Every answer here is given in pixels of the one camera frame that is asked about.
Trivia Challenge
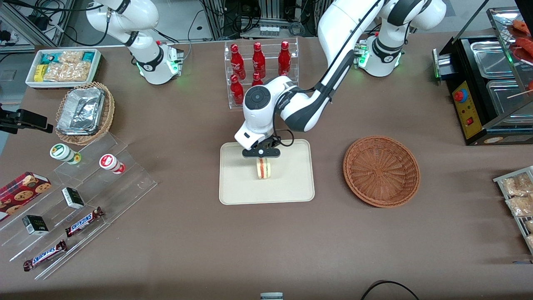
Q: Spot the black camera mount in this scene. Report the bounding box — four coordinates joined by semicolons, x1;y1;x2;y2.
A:
0;104;54;135

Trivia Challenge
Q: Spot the red cookie box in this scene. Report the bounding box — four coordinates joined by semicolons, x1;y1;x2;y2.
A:
0;171;52;222

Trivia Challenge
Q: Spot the triangular sandwich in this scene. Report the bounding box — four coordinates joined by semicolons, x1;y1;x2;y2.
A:
256;158;272;180

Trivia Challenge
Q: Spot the tray of packaged snacks right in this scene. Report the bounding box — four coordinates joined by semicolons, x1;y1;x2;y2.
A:
493;165;533;255

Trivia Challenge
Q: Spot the aluminium foil container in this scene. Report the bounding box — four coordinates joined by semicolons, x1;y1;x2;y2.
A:
57;87;105;136

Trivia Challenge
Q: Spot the clear acrylic bottle rack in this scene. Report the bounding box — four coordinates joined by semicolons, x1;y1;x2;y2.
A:
224;37;300;110

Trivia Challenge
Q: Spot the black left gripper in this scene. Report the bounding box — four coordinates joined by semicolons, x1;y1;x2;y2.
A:
242;135;281;170

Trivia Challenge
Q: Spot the small rice cracker bag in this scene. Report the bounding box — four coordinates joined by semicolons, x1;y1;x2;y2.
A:
58;50;85;63

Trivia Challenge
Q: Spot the light wicker basket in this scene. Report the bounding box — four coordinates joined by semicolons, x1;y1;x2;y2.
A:
55;82;115;146

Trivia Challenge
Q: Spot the black food warmer cabinet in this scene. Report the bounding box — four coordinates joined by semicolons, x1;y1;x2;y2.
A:
433;6;533;146

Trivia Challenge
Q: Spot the small dark green box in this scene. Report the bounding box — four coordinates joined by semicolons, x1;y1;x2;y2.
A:
61;187;85;210
22;215;50;236

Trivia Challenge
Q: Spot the red sausage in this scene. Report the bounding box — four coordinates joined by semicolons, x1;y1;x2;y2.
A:
514;37;533;63
511;20;533;37

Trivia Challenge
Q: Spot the red lid white cup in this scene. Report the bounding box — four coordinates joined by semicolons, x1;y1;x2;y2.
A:
99;153;126;175

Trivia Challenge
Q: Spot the green lid white cup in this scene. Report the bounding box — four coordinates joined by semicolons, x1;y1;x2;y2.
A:
50;143;82;165

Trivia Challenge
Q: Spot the black looped cable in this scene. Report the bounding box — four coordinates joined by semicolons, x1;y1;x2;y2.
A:
360;280;421;300

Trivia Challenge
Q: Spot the snickers bar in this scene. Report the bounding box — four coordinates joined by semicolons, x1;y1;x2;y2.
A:
65;207;105;238
22;240;68;272

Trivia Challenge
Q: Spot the large rice cracker bag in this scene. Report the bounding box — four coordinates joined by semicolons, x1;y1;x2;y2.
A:
43;62;91;82

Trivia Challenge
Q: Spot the cream plastic tray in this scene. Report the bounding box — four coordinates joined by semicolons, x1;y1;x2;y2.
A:
219;139;316;206

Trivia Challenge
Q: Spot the aluminium frame rack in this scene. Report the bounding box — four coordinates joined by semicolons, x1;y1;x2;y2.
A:
202;0;329;40

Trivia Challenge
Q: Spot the white snack bin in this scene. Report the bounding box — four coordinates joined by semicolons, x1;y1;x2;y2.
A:
25;48;102;90

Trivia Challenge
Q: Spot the clear acrylic stepped stand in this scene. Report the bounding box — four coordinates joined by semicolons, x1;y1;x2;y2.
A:
0;132;158;281

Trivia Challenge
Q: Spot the brown wicker basket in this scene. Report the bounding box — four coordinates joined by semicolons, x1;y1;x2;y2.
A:
343;135;421;208

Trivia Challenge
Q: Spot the steel warmer pan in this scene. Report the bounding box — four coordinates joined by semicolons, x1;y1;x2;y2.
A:
486;79;533;120
470;39;518;80

